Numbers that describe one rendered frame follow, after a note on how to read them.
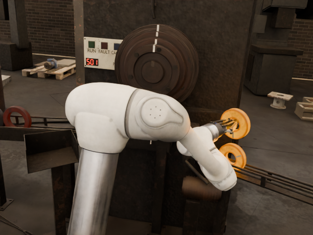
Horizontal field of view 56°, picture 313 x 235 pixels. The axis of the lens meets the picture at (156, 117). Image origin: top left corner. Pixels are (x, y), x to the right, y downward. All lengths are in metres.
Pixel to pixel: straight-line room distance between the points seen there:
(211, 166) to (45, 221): 1.49
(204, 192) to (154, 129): 1.09
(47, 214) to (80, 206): 1.55
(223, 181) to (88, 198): 0.61
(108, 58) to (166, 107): 1.22
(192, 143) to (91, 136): 0.36
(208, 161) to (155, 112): 0.45
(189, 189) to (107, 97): 1.08
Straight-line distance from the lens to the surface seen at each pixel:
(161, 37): 1.61
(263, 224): 2.43
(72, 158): 1.75
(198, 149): 1.01
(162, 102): 0.67
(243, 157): 1.61
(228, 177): 1.23
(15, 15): 6.88
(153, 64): 1.56
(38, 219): 2.34
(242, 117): 1.51
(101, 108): 0.74
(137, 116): 0.68
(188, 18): 1.76
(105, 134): 0.75
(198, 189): 1.72
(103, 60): 1.87
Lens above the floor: 1.43
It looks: 20 degrees down
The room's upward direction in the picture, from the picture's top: 4 degrees clockwise
